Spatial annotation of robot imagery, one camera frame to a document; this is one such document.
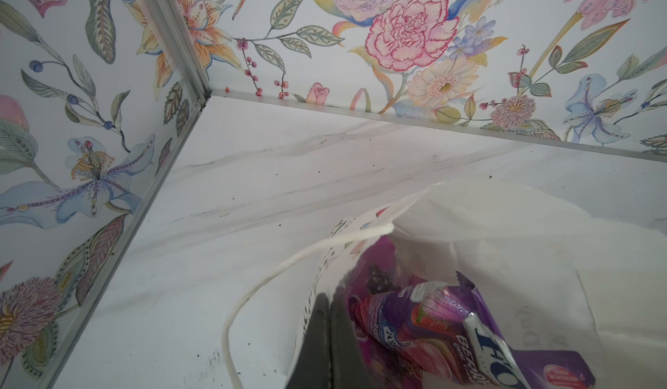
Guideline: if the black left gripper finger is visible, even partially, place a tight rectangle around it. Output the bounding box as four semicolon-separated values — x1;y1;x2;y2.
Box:
286;292;365;389

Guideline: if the magenta purple snack bag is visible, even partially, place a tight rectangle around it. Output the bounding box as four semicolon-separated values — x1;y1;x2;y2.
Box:
345;236;416;304

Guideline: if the purple Fox's berries candy bag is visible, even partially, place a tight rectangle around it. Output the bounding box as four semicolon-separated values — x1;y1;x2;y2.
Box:
352;274;596;388

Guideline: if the white paper gift bag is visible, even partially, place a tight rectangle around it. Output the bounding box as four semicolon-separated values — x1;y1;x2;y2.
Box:
262;181;666;388

